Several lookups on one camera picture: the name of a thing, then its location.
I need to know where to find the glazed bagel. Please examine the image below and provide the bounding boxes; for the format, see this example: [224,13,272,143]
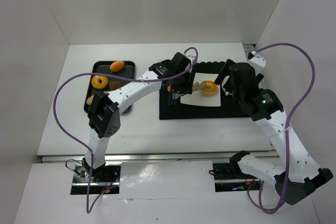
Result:
[91,75,109,90]
[201,80,218,96]

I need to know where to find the metal tongs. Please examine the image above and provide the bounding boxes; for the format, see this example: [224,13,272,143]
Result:
[192,81,206,92]

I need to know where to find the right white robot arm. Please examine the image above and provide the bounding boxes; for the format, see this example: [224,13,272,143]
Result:
[214,55,333,205]

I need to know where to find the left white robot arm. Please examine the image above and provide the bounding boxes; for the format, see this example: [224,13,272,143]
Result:
[82,52,198,178]

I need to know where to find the oval light bread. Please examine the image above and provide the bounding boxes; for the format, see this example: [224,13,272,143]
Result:
[86,91,109,106]

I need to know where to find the white square plate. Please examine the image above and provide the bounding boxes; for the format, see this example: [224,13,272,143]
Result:
[180,73,221,107]

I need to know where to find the brown chocolate croissant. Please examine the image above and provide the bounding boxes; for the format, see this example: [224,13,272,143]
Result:
[108,81,123,91]

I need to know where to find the orange round bun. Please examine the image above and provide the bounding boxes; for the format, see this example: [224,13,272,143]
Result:
[110,61,125,72]

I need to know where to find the black tray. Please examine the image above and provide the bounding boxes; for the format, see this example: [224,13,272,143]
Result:
[83,61,135,113]

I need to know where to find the gold knife green handle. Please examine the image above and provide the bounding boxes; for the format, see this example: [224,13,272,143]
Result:
[167,89,171,105]

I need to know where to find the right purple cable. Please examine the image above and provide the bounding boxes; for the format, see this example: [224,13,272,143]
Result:
[246,42,315,214]

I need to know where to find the purple cable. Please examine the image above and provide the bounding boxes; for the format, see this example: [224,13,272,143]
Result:
[53,47,199,214]
[246,42,315,214]

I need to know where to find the aluminium rail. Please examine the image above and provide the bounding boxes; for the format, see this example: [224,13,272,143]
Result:
[39,151,279,163]

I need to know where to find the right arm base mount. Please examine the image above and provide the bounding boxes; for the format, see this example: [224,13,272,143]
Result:
[208,163,260,193]

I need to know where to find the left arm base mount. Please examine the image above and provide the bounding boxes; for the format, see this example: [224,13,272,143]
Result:
[65,158,121,195]

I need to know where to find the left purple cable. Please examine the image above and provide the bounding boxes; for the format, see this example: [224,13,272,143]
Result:
[53,47,199,214]

